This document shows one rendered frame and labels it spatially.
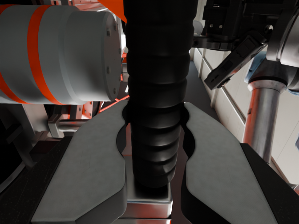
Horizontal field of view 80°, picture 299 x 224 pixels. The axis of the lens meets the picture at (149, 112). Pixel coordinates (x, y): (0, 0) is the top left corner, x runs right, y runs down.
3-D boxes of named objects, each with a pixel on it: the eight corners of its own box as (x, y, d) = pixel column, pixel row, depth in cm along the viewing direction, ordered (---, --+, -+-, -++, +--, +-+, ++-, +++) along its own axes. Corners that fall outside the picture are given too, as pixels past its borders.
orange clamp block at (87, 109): (56, 114, 53) (70, 119, 62) (83, 114, 53) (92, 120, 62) (59, 92, 55) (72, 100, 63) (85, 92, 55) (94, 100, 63)
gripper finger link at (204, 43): (175, 30, 32) (226, 33, 31) (175, 41, 33) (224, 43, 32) (174, 34, 28) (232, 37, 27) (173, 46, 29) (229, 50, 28)
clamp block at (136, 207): (54, 200, 14) (70, 233, 17) (174, 202, 14) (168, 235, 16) (77, 151, 18) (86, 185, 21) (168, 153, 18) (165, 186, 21)
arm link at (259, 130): (289, 66, 69) (267, 216, 57) (246, 60, 73) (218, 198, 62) (306, 46, 57) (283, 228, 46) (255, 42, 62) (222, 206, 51)
